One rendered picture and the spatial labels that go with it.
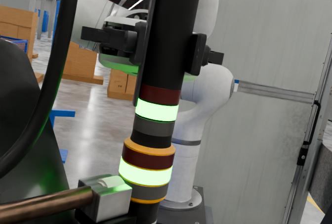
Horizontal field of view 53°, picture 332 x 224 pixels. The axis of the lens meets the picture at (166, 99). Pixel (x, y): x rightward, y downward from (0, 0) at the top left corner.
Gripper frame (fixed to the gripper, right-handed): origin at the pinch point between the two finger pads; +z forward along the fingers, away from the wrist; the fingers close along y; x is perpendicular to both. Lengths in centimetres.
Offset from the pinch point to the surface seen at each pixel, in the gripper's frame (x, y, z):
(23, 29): -19, 173, -785
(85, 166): -142, -1, -327
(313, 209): -142, -248, -273
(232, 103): -28, -86, -179
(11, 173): -11.2, 10.0, 0.9
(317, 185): -77, -164, -176
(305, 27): 30, -125, -178
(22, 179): -11.7, 9.3, 0.7
